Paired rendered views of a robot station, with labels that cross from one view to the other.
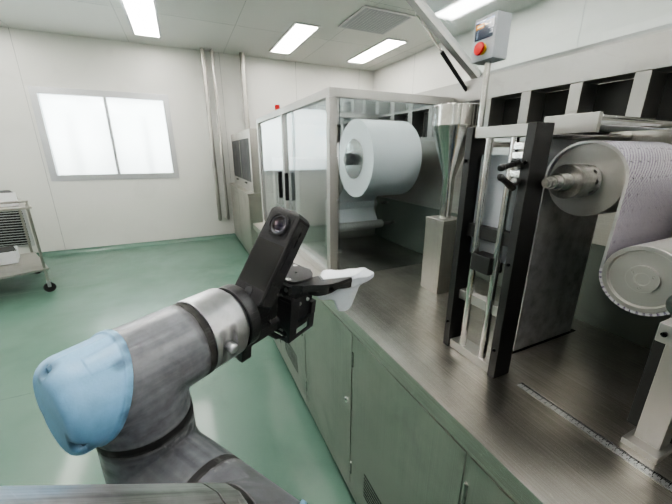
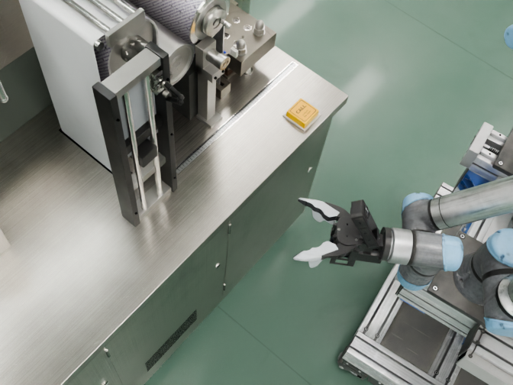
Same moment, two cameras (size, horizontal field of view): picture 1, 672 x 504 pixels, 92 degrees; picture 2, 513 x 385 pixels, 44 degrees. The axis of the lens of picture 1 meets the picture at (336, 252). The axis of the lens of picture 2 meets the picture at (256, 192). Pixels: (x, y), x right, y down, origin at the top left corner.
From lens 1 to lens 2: 142 cm
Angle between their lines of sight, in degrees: 90
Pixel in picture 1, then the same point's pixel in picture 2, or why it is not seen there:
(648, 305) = (181, 71)
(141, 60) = not seen: outside the picture
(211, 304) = (405, 232)
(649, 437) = (211, 114)
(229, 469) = (417, 224)
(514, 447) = (242, 180)
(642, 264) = (173, 58)
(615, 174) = (146, 30)
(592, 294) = (37, 88)
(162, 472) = not seen: hidden behind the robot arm
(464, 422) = (234, 206)
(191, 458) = not seen: hidden behind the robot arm
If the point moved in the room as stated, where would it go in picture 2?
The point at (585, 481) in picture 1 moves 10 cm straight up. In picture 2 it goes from (250, 151) to (253, 131)
